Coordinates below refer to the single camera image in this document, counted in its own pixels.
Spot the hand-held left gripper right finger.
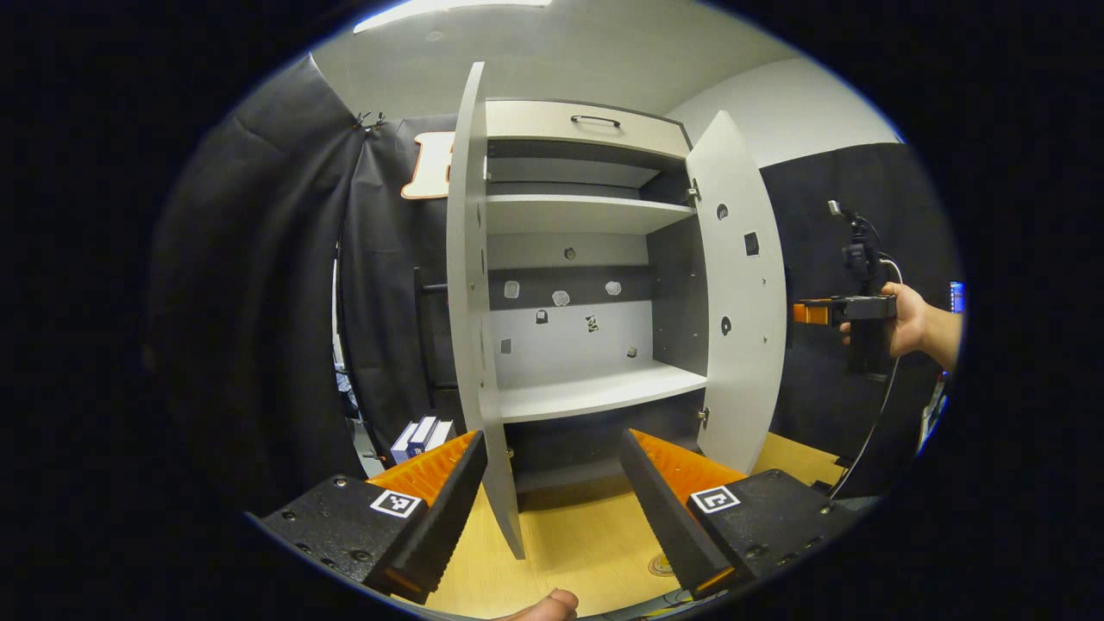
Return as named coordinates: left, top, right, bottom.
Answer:
left=619, top=429, right=863, bottom=600

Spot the white cabinet shelf board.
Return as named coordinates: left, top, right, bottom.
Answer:
left=485, top=194, right=698, bottom=235

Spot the ceiling light panel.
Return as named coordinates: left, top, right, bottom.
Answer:
left=354, top=0, right=553, bottom=34

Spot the white and grey cabinet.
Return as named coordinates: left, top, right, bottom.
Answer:
left=479, top=97, right=717, bottom=492

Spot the white cabinet door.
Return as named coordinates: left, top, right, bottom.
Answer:
left=686, top=110, right=788, bottom=475
left=446, top=60, right=527, bottom=560

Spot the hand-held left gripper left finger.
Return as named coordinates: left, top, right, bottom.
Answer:
left=246, top=430, right=488, bottom=605

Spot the white cabinet drawer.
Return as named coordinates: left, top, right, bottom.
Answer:
left=486, top=99, right=693, bottom=160

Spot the black backdrop cloth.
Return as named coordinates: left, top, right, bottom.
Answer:
left=142, top=53, right=963, bottom=510

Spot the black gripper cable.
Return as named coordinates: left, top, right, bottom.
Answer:
left=830, top=257, right=905, bottom=501

